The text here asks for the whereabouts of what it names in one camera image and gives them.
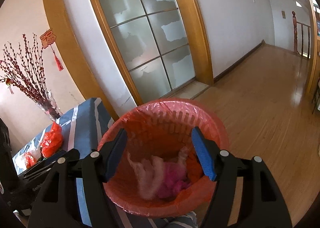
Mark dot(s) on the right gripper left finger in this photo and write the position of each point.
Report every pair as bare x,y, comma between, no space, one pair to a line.
57,202

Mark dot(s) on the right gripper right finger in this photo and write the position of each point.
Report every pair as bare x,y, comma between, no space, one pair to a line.
262,203

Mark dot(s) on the red plastic bag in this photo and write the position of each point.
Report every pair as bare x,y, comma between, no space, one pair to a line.
52,141

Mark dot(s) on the pink white trash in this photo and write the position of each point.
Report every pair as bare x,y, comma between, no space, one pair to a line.
157,178

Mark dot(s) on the red trash basket with liner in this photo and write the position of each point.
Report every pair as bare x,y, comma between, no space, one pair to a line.
162,128

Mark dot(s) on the glass vase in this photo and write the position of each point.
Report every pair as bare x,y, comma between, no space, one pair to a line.
49,106

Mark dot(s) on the red fu knot ornament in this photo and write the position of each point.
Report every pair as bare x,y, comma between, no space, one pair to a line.
48,38

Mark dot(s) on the wooden stair railing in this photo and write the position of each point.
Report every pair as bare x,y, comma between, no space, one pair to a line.
301,37

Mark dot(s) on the frosted glass sliding door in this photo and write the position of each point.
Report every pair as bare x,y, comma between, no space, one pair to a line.
159,46

